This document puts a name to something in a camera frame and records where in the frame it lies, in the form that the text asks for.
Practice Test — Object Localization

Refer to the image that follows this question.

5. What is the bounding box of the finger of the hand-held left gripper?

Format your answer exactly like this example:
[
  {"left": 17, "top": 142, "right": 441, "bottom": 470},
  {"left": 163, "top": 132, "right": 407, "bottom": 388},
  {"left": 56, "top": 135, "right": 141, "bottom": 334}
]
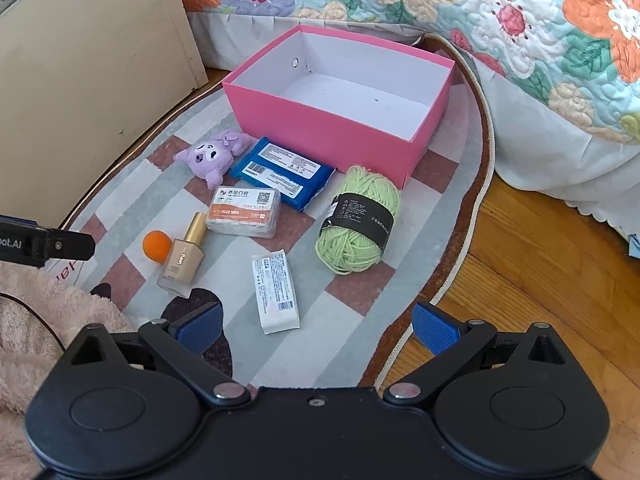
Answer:
[{"left": 46, "top": 228, "right": 96, "bottom": 261}]

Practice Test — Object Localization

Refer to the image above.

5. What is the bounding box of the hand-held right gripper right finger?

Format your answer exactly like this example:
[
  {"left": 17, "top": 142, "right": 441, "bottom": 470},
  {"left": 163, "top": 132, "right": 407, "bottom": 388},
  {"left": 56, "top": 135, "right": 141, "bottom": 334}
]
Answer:
[{"left": 382, "top": 302, "right": 572, "bottom": 406}]

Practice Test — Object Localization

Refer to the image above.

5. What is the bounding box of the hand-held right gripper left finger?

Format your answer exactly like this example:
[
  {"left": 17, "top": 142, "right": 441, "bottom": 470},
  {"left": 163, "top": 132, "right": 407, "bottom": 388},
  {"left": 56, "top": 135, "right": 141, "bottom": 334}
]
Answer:
[{"left": 62, "top": 302, "right": 251, "bottom": 406}]

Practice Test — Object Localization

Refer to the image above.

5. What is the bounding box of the orange makeup sponge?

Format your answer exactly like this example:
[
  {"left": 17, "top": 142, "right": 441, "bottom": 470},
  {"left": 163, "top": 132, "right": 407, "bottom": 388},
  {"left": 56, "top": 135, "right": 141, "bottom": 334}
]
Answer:
[{"left": 142, "top": 230, "right": 172, "bottom": 263}]

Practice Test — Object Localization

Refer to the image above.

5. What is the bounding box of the green yarn ball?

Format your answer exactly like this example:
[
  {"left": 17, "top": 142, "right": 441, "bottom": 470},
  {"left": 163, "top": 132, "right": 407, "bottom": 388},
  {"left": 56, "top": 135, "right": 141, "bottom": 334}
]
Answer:
[{"left": 315, "top": 165, "right": 402, "bottom": 275}]

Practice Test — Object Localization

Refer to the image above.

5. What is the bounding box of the blue wet wipes packet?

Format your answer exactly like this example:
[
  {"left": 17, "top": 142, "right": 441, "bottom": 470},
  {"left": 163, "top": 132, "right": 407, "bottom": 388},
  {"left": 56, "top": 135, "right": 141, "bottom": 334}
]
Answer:
[{"left": 230, "top": 137, "right": 337, "bottom": 212}]

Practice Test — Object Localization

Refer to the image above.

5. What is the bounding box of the pink cardboard box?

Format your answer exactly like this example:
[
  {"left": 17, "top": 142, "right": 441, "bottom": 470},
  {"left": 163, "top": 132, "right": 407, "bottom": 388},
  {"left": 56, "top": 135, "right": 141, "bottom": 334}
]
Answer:
[{"left": 221, "top": 24, "right": 457, "bottom": 190}]

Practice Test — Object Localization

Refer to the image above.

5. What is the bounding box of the foundation bottle with gold cap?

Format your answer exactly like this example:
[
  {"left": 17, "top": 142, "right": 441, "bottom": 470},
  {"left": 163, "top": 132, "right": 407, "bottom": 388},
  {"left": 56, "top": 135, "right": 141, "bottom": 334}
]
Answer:
[{"left": 156, "top": 212, "right": 209, "bottom": 297}]

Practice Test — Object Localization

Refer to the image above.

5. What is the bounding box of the white paper-wrapped packet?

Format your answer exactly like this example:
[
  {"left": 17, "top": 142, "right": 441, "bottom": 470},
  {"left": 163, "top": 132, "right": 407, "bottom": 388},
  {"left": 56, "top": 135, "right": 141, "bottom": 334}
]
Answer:
[{"left": 251, "top": 249, "right": 301, "bottom": 335}]

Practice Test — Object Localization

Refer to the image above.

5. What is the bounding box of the pink fleece garment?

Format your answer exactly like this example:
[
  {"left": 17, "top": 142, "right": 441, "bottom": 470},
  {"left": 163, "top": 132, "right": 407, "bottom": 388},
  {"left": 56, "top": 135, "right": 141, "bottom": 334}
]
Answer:
[{"left": 0, "top": 260, "right": 136, "bottom": 416}]

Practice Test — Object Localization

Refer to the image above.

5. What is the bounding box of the checkered oval rug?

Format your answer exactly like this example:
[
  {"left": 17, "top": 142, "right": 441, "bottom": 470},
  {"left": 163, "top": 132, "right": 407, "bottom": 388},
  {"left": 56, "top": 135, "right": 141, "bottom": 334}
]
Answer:
[{"left": 57, "top": 35, "right": 496, "bottom": 391}]

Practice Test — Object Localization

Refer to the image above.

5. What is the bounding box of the clear floss pick box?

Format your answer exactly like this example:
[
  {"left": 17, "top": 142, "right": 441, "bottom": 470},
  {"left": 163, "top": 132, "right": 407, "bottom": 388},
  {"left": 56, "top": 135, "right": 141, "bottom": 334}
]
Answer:
[{"left": 206, "top": 186, "right": 281, "bottom": 240}]

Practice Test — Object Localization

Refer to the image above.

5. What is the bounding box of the purple plush toy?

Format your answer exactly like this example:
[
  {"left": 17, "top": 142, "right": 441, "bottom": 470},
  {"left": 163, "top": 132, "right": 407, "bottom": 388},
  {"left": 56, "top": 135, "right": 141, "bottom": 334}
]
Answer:
[{"left": 173, "top": 129, "right": 254, "bottom": 190}]

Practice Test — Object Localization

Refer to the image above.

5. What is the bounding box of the black cable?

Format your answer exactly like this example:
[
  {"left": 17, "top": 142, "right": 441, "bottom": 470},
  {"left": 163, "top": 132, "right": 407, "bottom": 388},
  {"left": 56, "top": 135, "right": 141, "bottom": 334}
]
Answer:
[{"left": 0, "top": 292, "right": 67, "bottom": 353}]

